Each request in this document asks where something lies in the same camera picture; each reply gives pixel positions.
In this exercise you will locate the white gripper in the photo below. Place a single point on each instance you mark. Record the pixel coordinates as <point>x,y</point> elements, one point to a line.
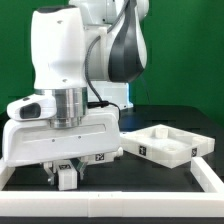
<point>32,142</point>

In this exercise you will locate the white square tabletop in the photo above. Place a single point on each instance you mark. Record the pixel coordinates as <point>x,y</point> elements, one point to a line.
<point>166,145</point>

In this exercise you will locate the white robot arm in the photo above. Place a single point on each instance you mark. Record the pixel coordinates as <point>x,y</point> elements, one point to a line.
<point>72,47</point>

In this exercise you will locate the white U-shaped fence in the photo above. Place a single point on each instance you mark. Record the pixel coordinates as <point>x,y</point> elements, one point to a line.
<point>208,203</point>

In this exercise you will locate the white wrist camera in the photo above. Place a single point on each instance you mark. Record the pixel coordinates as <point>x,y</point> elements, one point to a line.
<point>33,107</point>

